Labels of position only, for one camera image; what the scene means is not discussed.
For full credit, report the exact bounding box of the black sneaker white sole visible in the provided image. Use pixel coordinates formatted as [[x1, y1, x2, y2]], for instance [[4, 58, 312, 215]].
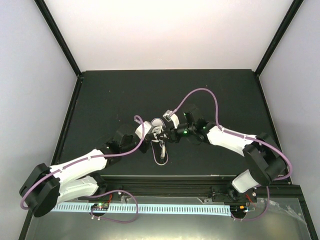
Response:
[[151, 118, 169, 166]]

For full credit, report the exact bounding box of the white shoelace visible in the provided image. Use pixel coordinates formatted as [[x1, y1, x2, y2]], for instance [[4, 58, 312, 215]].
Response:
[[152, 125, 167, 165]]

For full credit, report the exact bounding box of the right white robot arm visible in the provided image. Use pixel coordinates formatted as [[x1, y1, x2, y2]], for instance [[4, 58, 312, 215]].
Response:
[[160, 106, 287, 202]]

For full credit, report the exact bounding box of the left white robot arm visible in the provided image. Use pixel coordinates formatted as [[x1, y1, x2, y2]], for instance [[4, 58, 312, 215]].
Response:
[[19, 121, 163, 218]]

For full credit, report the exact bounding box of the left small circuit board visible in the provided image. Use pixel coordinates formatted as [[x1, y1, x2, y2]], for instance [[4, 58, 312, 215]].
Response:
[[91, 203, 109, 211]]

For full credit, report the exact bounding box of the small circuit board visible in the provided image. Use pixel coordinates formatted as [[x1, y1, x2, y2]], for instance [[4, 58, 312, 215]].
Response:
[[91, 203, 109, 211], [230, 205, 256, 213]]

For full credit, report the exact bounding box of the right small circuit board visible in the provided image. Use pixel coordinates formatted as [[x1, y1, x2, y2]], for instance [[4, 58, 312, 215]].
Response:
[[230, 205, 256, 213]]

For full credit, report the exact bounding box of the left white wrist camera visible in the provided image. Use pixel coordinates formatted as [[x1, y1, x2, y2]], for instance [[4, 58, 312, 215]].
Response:
[[134, 121, 153, 139]]

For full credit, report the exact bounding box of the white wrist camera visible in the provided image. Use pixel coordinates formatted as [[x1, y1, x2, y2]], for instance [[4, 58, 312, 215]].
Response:
[[162, 110, 180, 129], [134, 121, 153, 139]]

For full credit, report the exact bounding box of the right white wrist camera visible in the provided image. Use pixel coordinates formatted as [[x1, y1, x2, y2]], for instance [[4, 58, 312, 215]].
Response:
[[162, 110, 180, 129]]

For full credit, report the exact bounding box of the black aluminium mounting rail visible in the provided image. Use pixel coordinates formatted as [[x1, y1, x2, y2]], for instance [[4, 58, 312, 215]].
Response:
[[77, 174, 301, 201]]

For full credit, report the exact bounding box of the white slotted cable duct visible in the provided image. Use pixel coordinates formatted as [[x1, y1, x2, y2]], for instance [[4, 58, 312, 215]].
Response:
[[52, 202, 231, 217]]

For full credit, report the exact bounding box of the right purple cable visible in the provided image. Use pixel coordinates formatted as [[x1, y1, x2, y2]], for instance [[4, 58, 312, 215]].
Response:
[[173, 87, 293, 222]]

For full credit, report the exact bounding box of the right black frame post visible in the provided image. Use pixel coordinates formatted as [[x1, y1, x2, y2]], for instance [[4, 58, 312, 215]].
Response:
[[254, 0, 304, 77]]

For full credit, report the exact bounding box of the black frame post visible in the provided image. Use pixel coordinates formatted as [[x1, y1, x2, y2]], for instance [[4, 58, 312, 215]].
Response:
[[254, 0, 304, 77], [34, 0, 82, 78]]

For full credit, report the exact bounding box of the left black frame post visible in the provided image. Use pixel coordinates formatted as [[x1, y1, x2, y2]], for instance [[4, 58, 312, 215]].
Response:
[[34, 0, 82, 78]]

